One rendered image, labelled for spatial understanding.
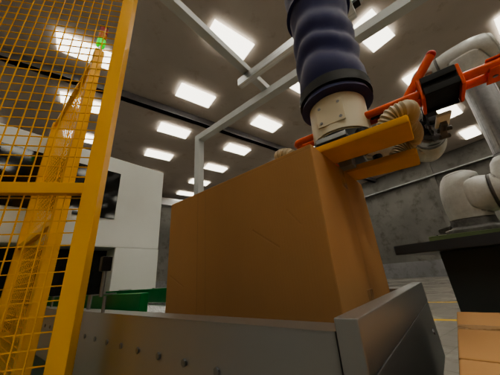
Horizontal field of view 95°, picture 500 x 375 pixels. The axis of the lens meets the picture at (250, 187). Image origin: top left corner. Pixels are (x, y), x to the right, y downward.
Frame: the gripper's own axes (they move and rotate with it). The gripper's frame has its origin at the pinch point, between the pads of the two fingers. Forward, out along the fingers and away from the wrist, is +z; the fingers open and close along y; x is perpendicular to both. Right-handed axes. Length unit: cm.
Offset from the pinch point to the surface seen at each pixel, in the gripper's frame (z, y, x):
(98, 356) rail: 29, 60, 96
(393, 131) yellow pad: 14.3, 14.0, 12.1
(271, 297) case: 19, 46, 44
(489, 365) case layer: 25, 54, 12
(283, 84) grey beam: -165, -202, 101
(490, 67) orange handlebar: 6.4, 2.5, -9.1
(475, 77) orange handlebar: 5.3, 2.7, -6.6
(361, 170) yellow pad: -4.6, 13.4, 21.8
